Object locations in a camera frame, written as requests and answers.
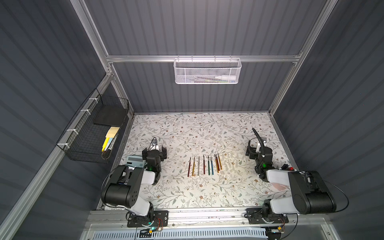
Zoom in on black notebook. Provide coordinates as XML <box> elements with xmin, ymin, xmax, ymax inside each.
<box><xmin>93</xmin><ymin>106</ymin><xmax>127</xmax><ymax>127</ymax></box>

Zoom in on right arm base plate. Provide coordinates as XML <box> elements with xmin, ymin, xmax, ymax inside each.
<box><xmin>244</xmin><ymin>208</ymin><xmax>289</xmax><ymax>225</ymax></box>

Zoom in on white wire mesh basket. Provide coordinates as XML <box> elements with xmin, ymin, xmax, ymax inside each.
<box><xmin>173</xmin><ymin>57</ymin><xmax>242</xmax><ymax>85</ymax></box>

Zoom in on green carving knife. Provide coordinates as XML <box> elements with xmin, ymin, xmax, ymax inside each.
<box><xmin>207</xmin><ymin>156</ymin><xmax>211</xmax><ymax>176</ymax></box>

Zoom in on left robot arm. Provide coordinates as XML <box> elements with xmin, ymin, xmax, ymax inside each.
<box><xmin>101</xmin><ymin>147</ymin><xmax>167</xmax><ymax>222</ymax></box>

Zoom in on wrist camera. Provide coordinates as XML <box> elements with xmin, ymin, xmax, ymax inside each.
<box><xmin>256</xmin><ymin>143</ymin><xmax>261</xmax><ymax>153</ymax></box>
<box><xmin>149</xmin><ymin>142</ymin><xmax>159</xmax><ymax>151</ymax></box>

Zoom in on white marker in basket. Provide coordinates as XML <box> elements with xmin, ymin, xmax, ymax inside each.
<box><xmin>215</xmin><ymin>75</ymin><xmax>237</xmax><ymax>82</ymax></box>

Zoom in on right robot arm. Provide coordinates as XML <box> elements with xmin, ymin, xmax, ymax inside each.
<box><xmin>246</xmin><ymin>138</ymin><xmax>337</xmax><ymax>217</ymax></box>

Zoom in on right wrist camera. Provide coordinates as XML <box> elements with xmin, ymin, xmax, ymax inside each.
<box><xmin>256</xmin><ymin>143</ymin><xmax>261</xmax><ymax>153</ymax></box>

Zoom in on gold carving knife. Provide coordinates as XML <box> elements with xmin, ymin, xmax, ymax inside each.
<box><xmin>192</xmin><ymin>157</ymin><xmax>196</xmax><ymax>176</ymax></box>
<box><xmin>217</xmin><ymin>153</ymin><xmax>223</xmax><ymax>171</ymax></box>
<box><xmin>215</xmin><ymin>155</ymin><xmax>220</xmax><ymax>173</ymax></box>

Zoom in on light blue calculator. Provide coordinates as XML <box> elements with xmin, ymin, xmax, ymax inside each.
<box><xmin>125</xmin><ymin>155</ymin><xmax>146</xmax><ymax>168</ymax></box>

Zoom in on yellow sticky notes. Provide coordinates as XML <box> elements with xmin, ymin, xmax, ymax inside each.
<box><xmin>102</xmin><ymin>127</ymin><xmax>120</xmax><ymax>152</ymax></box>

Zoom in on dark red carving knife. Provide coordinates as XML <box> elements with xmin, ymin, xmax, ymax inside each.
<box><xmin>187</xmin><ymin>157</ymin><xmax>192</xmax><ymax>178</ymax></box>

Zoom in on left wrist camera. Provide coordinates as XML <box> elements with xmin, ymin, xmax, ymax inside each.
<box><xmin>149</xmin><ymin>142</ymin><xmax>159</xmax><ymax>151</ymax></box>

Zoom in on black wire mesh basket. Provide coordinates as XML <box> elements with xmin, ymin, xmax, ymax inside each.
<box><xmin>57</xmin><ymin>90</ymin><xmax>130</xmax><ymax>164</ymax></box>

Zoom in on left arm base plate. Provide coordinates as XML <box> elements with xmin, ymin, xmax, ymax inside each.
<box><xmin>126</xmin><ymin>211</ymin><xmax>169</xmax><ymax>228</ymax></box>

